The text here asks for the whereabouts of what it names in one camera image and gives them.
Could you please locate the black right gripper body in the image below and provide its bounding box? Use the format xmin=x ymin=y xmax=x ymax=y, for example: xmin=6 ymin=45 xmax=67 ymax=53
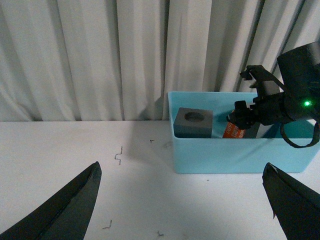
xmin=252 ymin=92 xmax=293 ymax=125

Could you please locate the orange cylinder part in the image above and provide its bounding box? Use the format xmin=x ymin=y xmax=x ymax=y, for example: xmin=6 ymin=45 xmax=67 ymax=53
xmin=222 ymin=120 xmax=246 ymax=139

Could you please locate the gray block with round hole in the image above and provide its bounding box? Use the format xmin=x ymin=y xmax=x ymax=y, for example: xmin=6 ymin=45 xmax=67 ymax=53
xmin=173 ymin=107 xmax=213 ymax=138

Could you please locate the white curtain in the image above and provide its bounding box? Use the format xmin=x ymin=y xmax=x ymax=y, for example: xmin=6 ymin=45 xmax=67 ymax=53
xmin=0 ymin=0 xmax=320 ymax=122

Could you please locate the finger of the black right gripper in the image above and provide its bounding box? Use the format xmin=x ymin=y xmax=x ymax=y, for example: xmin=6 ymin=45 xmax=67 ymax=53
xmin=240 ymin=65 xmax=282 ymax=97
xmin=226 ymin=100 xmax=257 ymax=130

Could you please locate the blue plastic box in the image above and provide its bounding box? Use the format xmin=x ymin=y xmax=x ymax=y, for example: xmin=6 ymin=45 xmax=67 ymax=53
xmin=168 ymin=91 xmax=320 ymax=174

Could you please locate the black cable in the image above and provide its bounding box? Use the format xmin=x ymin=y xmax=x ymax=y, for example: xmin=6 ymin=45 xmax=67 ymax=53
xmin=279 ymin=121 xmax=320 ymax=149

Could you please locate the gray block with square hole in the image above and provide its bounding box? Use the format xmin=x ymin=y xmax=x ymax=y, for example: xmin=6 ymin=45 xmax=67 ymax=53
xmin=244 ymin=122 xmax=272 ymax=139

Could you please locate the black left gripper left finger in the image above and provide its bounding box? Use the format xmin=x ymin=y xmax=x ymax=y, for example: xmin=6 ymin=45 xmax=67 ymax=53
xmin=0 ymin=162 xmax=102 ymax=240

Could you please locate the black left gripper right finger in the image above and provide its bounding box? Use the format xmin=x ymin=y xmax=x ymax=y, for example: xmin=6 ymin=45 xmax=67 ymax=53
xmin=262 ymin=162 xmax=320 ymax=240

